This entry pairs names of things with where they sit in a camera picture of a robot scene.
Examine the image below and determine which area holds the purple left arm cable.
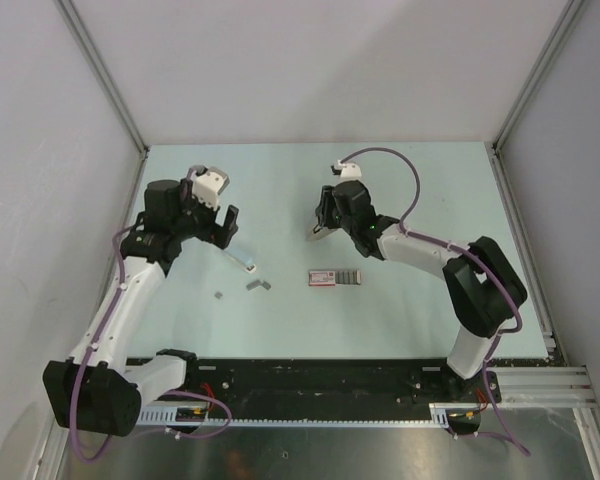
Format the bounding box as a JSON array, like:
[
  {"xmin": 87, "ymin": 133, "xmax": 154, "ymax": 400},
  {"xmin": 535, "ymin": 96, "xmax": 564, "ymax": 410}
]
[{"xmin": 69, "ymin": 164, "xmax": 234, "ymax": 461}]

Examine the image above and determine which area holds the aluminium frame rail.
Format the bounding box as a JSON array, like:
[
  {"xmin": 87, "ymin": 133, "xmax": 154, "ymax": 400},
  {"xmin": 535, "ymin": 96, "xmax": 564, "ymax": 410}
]
[{"xmin": 52, "ymin": 364, "xmax": 596, "ymax": 406}]

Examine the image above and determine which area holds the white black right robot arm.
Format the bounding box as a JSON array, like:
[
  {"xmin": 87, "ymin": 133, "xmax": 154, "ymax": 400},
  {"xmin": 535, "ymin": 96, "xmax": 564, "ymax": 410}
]
[{"xmin": 311, "ymin": 180, "xmax": 528, "ymax": 401}]

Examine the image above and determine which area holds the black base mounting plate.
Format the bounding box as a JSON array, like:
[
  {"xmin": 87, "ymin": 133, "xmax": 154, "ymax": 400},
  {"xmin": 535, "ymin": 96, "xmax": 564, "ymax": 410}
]
[{"xmin": 180, "ymin": 358, "xmax": 502, "ymax": 403}]

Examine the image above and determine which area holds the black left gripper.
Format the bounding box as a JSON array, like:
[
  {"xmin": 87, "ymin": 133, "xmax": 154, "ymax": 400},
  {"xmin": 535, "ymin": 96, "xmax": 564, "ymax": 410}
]
[{"xmin": 172, "ymin": 179, "xmax": 237, "ymax": 249}]

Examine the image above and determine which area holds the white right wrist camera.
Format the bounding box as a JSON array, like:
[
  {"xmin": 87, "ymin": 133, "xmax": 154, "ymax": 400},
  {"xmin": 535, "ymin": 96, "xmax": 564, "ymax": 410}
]
[{"xmin": 331, "ymin": 160, "xmax": 362, "ymax": 183}]

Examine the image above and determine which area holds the grey slotted cable duct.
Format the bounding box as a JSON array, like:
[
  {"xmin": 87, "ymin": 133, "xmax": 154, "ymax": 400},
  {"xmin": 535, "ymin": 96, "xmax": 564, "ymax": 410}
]
[{"xmin": 136, "ymin": 404, "xmax": 469, "ymax": 430}]

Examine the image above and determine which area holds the beige and black stapler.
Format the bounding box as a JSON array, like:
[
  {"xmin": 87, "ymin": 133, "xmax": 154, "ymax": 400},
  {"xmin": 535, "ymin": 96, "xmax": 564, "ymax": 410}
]
[{"xmin": 305, "ymin": 210, "xmax": 340, "ymax": 242}]

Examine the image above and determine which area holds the red white staple box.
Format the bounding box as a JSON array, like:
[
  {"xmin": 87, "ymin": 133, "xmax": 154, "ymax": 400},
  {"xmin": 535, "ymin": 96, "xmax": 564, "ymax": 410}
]
[{"xmin": 308, "ymin": 269, "xmax": 362, "ymax": 287}]

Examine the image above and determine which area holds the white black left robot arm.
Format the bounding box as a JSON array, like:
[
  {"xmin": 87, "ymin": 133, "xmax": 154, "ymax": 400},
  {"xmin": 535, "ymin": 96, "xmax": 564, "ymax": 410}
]
[{"xmin": 43, "ymin": 168, "xmax": 239, "ymax": 437}]

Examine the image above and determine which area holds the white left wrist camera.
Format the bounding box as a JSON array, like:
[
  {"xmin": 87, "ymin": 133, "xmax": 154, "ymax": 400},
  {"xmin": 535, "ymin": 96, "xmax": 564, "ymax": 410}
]
[{"xmin": 186, "ymin": 165, "xmax": 230, "ymax": 212}]

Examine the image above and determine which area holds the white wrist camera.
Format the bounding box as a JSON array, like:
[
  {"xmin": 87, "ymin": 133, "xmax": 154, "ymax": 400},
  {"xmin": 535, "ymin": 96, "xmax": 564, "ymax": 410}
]
[
  {"xmin": 331, "ymin": 160, "xmax": 362, "ymax": 183},
  {"xmin": 186, "ymin": 165, "xmax": 230, "ymax": 212}
]

